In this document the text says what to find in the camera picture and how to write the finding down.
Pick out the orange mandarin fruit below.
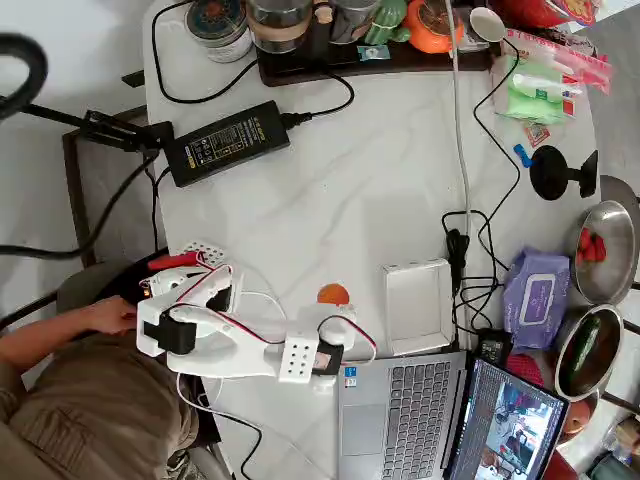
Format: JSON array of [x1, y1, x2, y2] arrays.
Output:
[[316, 282, 352, 307]]

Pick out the white cardboard box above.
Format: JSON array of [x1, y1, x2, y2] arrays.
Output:
[[382, 258, 455, 357]]

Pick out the person's left hand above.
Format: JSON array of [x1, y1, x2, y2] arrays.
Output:
[[82, 294, 137, 336]]

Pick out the silver laptop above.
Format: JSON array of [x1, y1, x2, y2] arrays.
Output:
[[337, 349, 571, 480]]

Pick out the white perforated plate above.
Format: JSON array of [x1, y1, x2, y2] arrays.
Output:
[[180, 239, 229, 267]]

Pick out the small black laptop charger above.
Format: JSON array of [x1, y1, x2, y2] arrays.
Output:
[[477, 327, 512, 362]]

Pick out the red clamp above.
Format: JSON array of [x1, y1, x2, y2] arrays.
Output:
[[147, 249, 202, 272]]

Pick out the red mesh cloth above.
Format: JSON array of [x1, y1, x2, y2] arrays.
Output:
[[506, 352, 546, 389]]

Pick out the wet wipes soft pack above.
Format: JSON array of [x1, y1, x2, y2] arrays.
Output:
[[501, 248, 572, 351]]

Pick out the black power adapter brick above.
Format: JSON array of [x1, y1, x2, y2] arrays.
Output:
[[164, 99, 292, 189]]

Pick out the grey chair seat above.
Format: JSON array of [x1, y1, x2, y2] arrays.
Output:
[[54, 259, 146, 314]]

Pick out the green cucumber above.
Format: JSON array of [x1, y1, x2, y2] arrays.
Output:
[[558, 314, 602, 387]]

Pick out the person's torso khaki clothes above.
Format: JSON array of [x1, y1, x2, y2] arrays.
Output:
[[0, 332, 201, 480]]

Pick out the dark wooden tray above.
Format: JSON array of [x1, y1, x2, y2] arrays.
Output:
[[257, 40, 495, 88]]

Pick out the red apple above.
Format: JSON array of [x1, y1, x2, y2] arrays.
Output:
[[563, 399, 592, 434]]

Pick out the red strawberries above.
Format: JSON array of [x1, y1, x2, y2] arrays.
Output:
[[577, 227, 607, 265]]

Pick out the small red sachet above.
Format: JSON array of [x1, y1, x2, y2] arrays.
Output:
[[523, 122, 552, 149]]

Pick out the dark red container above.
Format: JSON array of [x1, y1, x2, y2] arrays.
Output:
[[547, 449, 591, 480]]

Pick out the deep steel bowl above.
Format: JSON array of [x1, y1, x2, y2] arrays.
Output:
[[553, 304, 625, 402]]

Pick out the wide steel bowl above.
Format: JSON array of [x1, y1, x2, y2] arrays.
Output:
[[569, 200, 637, 306]]

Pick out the green tissue pack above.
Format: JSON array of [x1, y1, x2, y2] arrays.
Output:
[[492, 54, 584, 126]]

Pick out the orange persimmon teapot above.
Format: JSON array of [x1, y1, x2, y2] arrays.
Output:
[[403, 0, 467, 54]]

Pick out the grey glass cup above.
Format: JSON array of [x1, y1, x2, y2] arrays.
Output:
[[329, 0, 379, 45]]

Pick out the grey chair back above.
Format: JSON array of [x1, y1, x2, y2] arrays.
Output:
[[598, 174, 640, 217]]

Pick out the glass jar with brown band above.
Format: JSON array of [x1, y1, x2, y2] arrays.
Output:
[[247, 0, 314, 55]]

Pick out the green cactus figurine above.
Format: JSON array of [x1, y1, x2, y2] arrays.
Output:
[[363, 0, 413, 45]]

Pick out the white tube green label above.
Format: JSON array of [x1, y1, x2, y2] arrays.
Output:
[[511, 73, 584, 100]]

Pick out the round patterned tin can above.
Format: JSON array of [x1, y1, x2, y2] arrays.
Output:
[[184, 0, 254, 64]]

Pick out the white ceramic cup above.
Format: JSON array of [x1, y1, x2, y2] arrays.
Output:
[[469, 6, 508, 43]]

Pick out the pink striped packet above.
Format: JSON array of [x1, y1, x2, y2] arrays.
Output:
[[504, 27, 614, 95]]

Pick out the red plastic bag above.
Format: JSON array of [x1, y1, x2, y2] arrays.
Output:
[[492, 0, 599, 29]]

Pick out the thin white cable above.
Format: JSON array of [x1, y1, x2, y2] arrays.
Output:
[[238, 291, 289, 334]]

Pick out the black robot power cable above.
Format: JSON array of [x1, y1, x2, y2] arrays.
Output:
[[197, 402, 264, 480]]

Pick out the black coiled cable bundle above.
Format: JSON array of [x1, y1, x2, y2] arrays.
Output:
[[445, 228, 472, 294]]

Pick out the tangled black cable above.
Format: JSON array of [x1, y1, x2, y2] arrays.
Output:
[[441, 209, 507, 334]]

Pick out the thin black cable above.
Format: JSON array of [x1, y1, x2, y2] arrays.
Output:
[[472, 37, 522, 281]]

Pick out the black adapter output cable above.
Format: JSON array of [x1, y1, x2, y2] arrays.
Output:
[[279, 71, 357, 126]]

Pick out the thick black cable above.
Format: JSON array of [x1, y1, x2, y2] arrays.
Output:
[[0, 152, 159, 260]]

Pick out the brown chair frame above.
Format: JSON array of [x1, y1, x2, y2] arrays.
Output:
[[62, 104, 169, 269]]

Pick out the black mains cable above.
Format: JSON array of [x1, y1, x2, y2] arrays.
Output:
[[151, 0, 262, 105]]

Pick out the black gooseneck camera mount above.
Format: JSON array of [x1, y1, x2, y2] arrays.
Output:
[[0, 30, 175, 154]]

